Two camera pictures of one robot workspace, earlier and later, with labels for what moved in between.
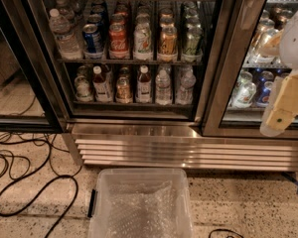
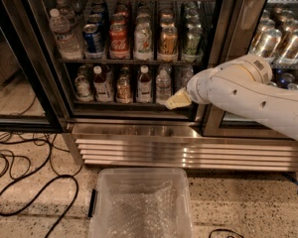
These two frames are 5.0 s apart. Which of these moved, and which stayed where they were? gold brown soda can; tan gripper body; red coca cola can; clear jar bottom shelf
Moved: tan gripper body
Stayed: clear jar bottom shelf; red coca cola can; gold brown soda can
